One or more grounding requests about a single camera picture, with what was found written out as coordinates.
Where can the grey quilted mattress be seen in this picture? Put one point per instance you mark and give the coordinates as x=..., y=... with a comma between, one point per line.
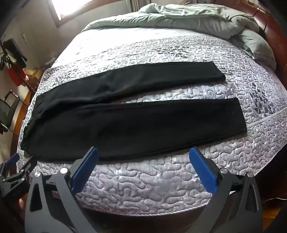
x=145, y=186

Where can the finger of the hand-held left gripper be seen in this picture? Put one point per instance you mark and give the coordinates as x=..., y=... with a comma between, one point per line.
x=26, y=167
x=13, y=158

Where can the brown wooden headboard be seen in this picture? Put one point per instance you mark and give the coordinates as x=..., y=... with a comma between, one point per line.
x=275, y=33

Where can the pale green comforter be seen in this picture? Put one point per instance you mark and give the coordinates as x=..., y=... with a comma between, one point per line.
x=190, y=20

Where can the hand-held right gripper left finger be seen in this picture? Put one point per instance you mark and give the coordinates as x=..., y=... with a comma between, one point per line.
x=86, y=164

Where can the red cloth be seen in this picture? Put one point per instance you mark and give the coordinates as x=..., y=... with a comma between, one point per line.
x=16, y=75

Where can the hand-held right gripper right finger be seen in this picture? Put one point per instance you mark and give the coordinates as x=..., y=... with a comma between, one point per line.
x=201, y=167

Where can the black pants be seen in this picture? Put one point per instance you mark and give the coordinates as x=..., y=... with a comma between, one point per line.
x=134, y=125

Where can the wooden side table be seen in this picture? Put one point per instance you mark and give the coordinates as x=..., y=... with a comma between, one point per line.
x=33, y=81

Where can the black mesh office chair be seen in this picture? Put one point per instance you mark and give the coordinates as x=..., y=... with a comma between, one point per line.
x=9, y=109

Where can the bright window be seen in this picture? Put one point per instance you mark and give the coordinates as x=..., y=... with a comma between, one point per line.
x=74, y=6

